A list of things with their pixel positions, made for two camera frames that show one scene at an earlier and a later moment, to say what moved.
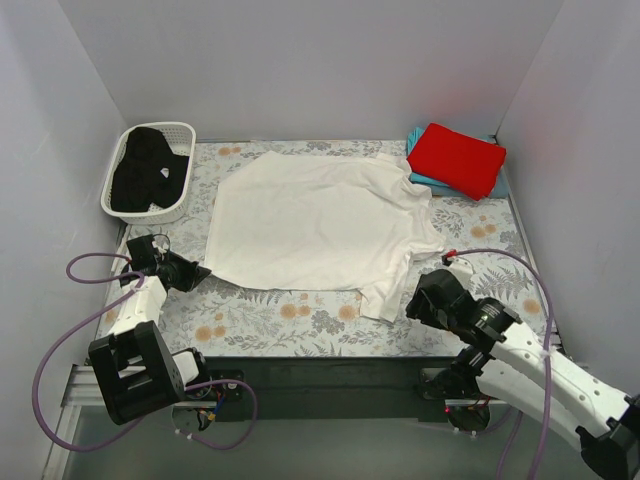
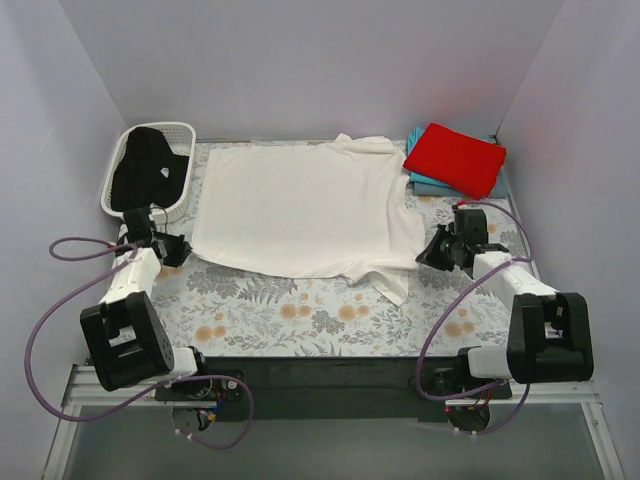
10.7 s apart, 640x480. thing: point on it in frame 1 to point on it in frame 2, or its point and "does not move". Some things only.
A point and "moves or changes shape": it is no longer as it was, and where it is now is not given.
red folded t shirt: (466, 163) does not move
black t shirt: (150, 173) does not move
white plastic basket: (181, 136) does not move
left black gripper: (181, 273) to (173, 246)
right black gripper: (435, 300) to (442, 248)
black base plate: (326, 389) does not move
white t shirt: (319, 222) moves or changes shape
